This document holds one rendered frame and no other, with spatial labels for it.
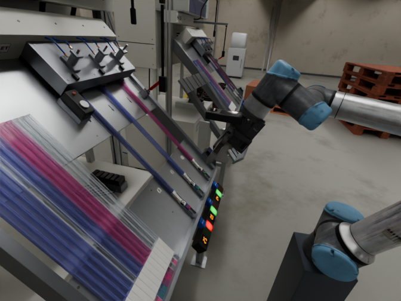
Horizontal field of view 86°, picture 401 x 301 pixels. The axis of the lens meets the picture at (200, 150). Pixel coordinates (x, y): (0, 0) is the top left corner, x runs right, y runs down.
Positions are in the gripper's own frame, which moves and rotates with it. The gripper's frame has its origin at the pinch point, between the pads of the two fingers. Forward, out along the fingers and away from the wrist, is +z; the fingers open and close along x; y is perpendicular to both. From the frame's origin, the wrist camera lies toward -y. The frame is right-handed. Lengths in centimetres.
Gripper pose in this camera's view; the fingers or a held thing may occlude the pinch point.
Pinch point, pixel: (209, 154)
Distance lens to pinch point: 73.8
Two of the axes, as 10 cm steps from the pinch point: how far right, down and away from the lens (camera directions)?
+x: 2.6, -4.4, 8.6
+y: 8.2, 5.7, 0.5
